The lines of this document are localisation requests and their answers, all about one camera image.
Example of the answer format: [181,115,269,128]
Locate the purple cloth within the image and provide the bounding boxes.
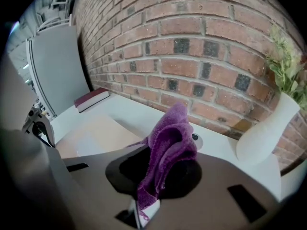
[124,101,199,222]

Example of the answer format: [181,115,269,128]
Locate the grey desk grommet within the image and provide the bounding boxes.
[191,133,205,150]

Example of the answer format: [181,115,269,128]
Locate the white vase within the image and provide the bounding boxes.
[236,91,302,167]

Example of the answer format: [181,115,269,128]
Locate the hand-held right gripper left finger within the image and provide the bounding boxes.
[47,144,152,230]

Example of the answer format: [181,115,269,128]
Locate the pink and green flowers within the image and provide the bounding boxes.
[264,23,307,106]

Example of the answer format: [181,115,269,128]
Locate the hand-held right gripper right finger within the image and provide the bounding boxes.
[144,151,283,230]

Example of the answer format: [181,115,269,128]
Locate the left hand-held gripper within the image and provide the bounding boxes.
[21,105,57,149]

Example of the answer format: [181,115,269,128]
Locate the dark red book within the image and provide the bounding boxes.
[73,88,111,114]

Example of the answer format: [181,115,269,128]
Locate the grey board panel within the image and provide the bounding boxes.
[25,24,91,119]

